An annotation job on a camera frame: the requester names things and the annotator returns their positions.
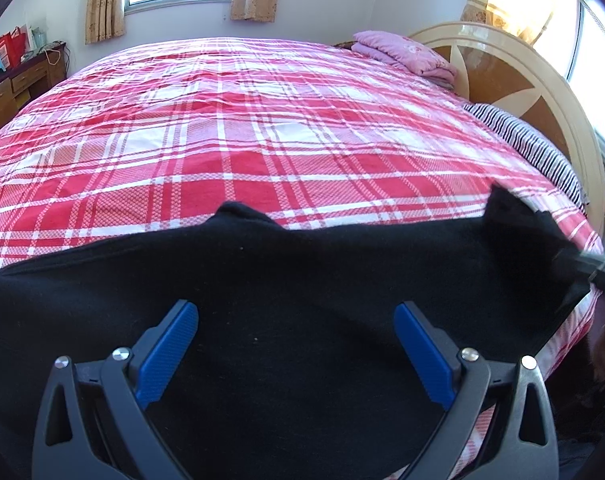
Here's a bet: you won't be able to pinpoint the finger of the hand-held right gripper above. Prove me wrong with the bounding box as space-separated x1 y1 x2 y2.
552 247 605 293

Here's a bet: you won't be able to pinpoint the pink folded blanket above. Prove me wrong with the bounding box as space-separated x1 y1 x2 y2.
351 30 458 83

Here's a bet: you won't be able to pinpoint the large side window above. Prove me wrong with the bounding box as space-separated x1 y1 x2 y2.
565 0 605 181

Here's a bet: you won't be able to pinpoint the orange patterned curtain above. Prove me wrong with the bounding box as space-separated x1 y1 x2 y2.
459 0 583 61

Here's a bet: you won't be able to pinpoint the red gift bag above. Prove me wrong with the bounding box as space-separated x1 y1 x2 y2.
0 26 28 68

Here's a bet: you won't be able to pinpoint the black pants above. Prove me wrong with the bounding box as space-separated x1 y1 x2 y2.
0 182 600 480

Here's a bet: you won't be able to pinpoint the red plaid bed sheet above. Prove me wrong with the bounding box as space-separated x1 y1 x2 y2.
0 36 605 480

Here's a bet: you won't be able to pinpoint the striped pillow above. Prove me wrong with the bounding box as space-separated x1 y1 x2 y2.
462 102 585 206

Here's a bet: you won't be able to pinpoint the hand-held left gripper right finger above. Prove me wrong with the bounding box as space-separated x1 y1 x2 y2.
393 301 558 480

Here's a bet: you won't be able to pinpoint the wooden bed headboard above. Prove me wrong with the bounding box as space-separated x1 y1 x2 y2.
407 21 605 221

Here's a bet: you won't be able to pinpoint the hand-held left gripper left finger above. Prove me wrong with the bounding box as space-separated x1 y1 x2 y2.
31 299 200 480

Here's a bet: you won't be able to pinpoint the brown wooden desk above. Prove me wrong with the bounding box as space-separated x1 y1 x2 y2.
0 42 68 146

